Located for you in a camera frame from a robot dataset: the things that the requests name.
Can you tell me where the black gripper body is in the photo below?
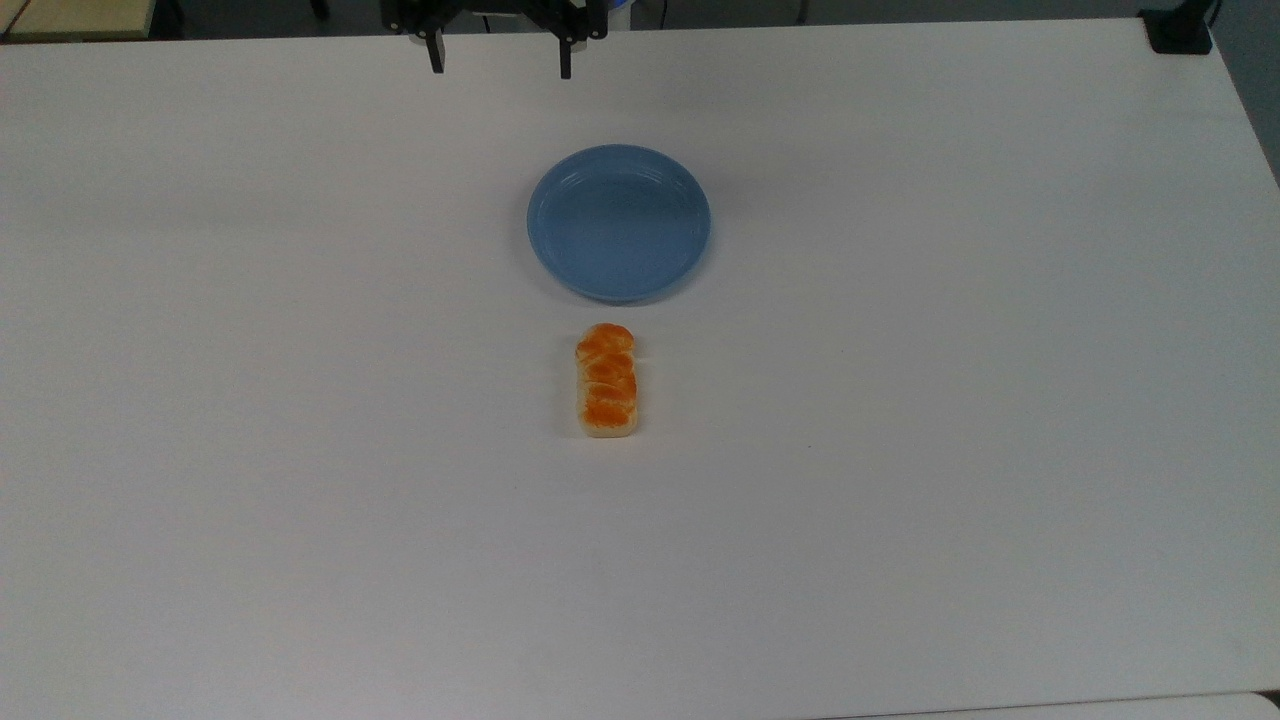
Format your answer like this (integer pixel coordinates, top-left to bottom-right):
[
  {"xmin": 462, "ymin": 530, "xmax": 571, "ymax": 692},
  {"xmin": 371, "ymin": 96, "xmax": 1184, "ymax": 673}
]
[{"xmin": 381, "ymin": 0, "xmax": 610, "ymax": 42}]

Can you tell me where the blue round plate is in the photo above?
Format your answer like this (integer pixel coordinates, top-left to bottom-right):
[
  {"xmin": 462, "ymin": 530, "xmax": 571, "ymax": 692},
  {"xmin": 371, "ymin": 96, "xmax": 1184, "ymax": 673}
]
[{"xmin": 526, "ymin": 144, "xmax": 713, "ymax": 305}]

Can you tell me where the orange braided bread loaf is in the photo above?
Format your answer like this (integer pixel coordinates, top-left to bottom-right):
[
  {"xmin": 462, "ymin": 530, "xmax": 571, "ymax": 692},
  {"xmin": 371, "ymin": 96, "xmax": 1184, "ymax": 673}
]
[{"xmin": 575, "ymin": 323, "xmax": 640, "ymax": 440}]

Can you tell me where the light wooden side table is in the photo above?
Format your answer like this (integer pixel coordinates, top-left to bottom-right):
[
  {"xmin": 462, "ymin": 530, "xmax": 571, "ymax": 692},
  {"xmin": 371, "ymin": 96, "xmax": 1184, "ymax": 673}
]
[{"xmin": 0, "ymin": 0, "xmax": 158, "ymax": 42}]

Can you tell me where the white adjoining table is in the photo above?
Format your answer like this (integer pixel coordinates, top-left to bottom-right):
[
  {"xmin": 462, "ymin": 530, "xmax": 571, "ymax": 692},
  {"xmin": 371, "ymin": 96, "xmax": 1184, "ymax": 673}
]
[{"xmin": 820, "ymin": 691, "xmax": 1280, "ymax": 720}]

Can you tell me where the black clamp mount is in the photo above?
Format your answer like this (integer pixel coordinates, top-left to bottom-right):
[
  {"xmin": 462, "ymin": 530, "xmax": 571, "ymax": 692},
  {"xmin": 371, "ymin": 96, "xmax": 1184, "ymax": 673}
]
[{"xmin": 1139, "ymin": 0, "xmax": 1223, "ymax": 56}]

